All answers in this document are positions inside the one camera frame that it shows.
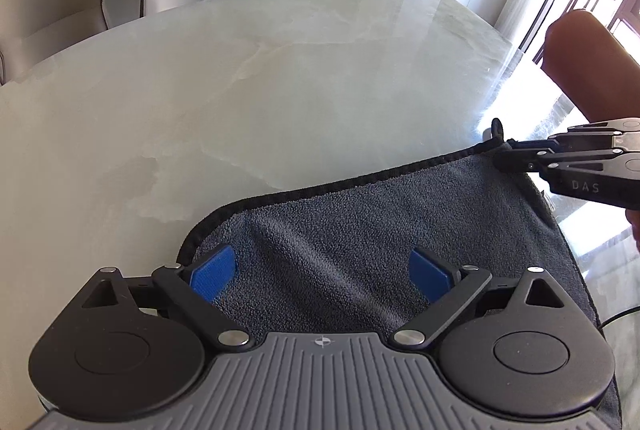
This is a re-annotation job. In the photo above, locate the grey and blue microfibre towel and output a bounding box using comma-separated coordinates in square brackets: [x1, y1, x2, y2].
[178, 123, 622, 429]

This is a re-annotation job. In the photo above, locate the person's right hand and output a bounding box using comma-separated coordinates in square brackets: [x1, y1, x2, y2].
[625, 210, 640, 251]

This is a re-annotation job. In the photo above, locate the beige chair near left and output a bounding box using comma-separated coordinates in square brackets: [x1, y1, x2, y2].
[1, 0, 108, 83]

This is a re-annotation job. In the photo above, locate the black cable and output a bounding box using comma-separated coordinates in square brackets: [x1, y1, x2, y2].
[598, 306, 640, 330]

